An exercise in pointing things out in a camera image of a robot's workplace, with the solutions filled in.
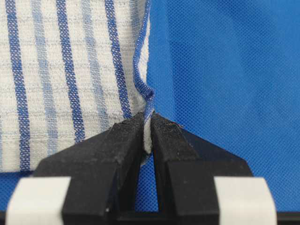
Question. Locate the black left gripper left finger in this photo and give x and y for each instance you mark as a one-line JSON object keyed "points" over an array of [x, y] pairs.
{"points": [[81, 184]]}

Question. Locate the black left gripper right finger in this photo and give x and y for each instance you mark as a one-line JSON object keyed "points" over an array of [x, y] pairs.
{"points": [[199, 183]]}

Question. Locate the blue striped white towel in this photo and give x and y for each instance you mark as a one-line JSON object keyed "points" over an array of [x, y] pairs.
{"points": [[69, 69]]}

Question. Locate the blue table cloth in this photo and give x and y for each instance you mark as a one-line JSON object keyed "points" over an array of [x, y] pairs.
{"points": [[228, 71]]}

